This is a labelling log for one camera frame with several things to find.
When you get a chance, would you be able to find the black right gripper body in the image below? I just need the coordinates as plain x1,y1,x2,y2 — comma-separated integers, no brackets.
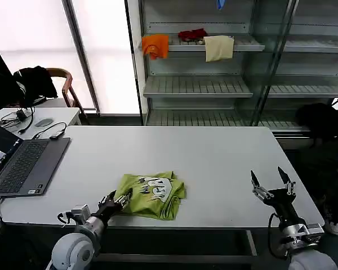
263,188,306,226

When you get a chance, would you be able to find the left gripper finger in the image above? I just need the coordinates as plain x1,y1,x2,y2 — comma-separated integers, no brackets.
97,190,118,205
114,187,134,209

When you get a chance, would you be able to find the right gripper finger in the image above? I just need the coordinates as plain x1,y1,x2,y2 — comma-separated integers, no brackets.
250,169,273,201
277,166,297,196

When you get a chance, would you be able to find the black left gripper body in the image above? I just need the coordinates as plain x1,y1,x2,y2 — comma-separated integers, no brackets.
91,198,124,224

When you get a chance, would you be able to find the green t-shirt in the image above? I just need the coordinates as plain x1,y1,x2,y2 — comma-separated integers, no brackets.
113,170,188,222

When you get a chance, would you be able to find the person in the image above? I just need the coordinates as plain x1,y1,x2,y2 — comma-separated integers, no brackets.
298,139,338,236

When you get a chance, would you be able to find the person's white shoe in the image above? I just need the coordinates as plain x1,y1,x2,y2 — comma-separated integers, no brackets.
323,196,338,236

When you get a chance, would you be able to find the dark grey laptop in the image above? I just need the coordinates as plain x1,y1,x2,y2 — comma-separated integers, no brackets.
0,119,72,197

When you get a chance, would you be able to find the grey rack behind glass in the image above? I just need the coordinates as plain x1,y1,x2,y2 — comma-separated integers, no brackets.
253,0,338,138

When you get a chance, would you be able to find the small white desk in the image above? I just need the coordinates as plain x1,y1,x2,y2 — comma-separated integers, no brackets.
0,107,82,141

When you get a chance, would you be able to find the wooden chair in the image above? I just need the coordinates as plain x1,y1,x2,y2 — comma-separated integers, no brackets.
46,67,87,124

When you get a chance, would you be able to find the grey shelf rack with cloths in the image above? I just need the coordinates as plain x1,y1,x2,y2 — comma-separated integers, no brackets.
125,0,271,127

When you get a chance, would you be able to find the black jacket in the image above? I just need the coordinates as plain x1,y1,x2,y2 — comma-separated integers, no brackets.
13,66,59,106

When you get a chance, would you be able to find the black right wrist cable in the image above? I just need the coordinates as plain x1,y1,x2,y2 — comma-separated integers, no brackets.
267,213,288,258

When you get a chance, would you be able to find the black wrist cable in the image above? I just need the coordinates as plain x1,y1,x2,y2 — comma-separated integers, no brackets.
267,213,288,258
57,211,74,227

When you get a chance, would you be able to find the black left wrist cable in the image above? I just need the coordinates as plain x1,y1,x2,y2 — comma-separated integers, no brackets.
57,211,74,227

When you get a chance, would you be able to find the dark metal table frame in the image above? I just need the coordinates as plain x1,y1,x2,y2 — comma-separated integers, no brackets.
0,222,324,264

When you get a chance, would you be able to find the black dongle with cable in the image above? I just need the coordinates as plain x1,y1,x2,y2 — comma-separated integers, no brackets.
33,122,68,141

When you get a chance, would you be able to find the black desk cable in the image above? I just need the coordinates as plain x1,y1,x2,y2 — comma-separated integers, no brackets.
0,105,36,134

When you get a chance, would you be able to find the grey window frame post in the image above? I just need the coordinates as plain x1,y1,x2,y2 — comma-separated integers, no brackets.
61,0,102,116

